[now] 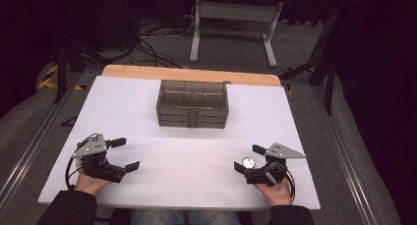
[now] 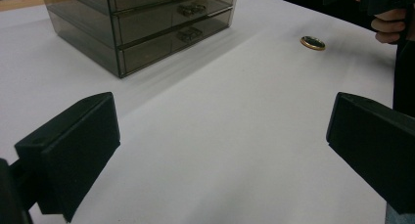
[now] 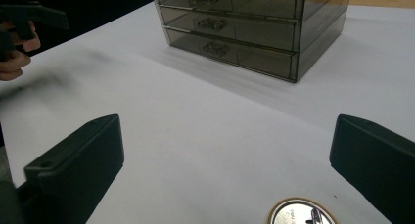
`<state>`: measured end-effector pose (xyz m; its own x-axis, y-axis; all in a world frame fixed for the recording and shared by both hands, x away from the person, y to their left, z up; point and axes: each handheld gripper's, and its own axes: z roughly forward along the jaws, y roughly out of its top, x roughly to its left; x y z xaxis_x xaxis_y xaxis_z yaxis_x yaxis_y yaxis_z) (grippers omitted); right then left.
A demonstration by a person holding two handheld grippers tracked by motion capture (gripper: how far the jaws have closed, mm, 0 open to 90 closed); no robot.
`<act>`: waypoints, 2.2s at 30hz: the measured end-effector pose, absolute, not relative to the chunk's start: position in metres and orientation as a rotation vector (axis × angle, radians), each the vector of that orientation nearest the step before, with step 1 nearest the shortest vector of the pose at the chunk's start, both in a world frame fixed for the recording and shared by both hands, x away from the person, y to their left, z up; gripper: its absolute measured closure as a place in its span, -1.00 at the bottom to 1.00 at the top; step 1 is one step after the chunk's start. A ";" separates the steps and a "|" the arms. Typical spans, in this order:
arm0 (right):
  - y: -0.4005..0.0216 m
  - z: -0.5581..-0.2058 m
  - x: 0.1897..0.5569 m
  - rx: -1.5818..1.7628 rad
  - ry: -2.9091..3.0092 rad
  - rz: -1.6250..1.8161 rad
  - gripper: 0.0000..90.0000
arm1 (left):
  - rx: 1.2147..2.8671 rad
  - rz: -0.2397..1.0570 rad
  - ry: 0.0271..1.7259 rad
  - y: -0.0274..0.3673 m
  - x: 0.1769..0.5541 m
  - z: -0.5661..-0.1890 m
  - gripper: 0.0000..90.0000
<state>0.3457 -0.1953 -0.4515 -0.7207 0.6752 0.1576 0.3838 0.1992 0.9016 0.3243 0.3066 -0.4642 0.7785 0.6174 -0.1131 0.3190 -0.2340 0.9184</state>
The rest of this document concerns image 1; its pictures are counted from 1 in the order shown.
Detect person's right hand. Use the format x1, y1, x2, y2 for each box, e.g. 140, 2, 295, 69
252, 177, 293, 207

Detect black metal stand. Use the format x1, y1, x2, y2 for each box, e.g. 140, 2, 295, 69
278, 2, 343, 117
53, 0, 111, 104

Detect white table mat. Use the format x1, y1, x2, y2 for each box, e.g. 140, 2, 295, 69
37, 75, 322, 210

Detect bundle of black floor cables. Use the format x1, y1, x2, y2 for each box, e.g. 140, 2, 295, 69
126, 5, 198, 69

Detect yellow black floor tape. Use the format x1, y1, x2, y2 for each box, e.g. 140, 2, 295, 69
37, 64, 87, 91

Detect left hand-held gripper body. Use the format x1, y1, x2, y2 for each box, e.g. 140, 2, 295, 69
72, 133, 127, 184

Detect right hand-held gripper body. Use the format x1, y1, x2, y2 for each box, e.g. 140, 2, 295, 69
244, 142, 307, 188

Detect aluminium floor rail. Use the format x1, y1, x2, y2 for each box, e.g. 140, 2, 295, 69
0, 71, 85, 213
310, 85, 380, 225

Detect person's legs in jeans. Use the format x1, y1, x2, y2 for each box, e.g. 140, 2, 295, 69
131, 208, 242, 225

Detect transparent grey drawer cabinet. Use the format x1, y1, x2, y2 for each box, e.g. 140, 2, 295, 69
155, 80, 230, 129

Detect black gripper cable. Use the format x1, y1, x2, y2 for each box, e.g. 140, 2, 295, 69
284, 170, 297, 202
64, 155, 83, 191

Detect white metal desk frame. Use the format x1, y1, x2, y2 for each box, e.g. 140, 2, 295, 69
189, 0, 284, 69

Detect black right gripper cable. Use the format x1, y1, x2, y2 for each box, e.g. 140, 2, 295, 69
284, 170, 297, 202

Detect black triangular bracket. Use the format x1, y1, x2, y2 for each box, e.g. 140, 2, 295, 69
60, 115, 79, 128

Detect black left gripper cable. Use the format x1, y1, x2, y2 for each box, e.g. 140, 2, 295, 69
64, 155, 83, 191

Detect wooden table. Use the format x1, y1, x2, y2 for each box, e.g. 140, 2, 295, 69
101, 64, 282, 87

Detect small round silver tin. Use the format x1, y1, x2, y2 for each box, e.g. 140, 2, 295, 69
241, 156, 257, 169

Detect person's left hand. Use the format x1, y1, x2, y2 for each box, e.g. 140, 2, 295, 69
74, 170, 112, 197

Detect transparent grey drawer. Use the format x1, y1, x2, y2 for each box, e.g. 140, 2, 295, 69
158, 119, 227, 130

